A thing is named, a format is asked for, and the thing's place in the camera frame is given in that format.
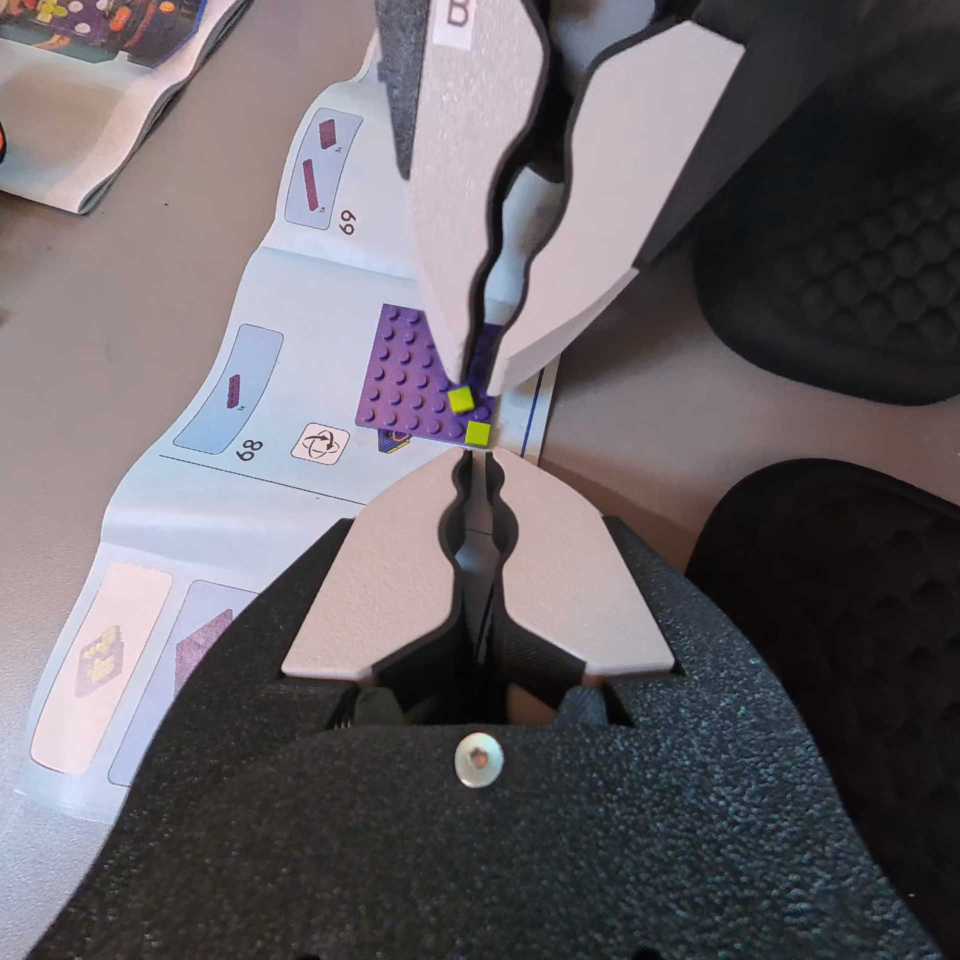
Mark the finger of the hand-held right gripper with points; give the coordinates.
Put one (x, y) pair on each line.
(465, 150)
(630, 165)

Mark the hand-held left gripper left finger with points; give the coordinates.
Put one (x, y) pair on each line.
(382, 577)

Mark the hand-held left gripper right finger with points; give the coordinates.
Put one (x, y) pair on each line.
(577, 577)

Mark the lime green square tile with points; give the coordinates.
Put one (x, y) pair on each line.
(461, 399)
(478, 433)

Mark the purple studded building plate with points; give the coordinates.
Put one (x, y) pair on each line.
(405, 375)

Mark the open building instruction booklet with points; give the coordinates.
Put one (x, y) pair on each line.
(300, 300)

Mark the closed building instruction booklet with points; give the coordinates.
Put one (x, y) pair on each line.
(97, 112)

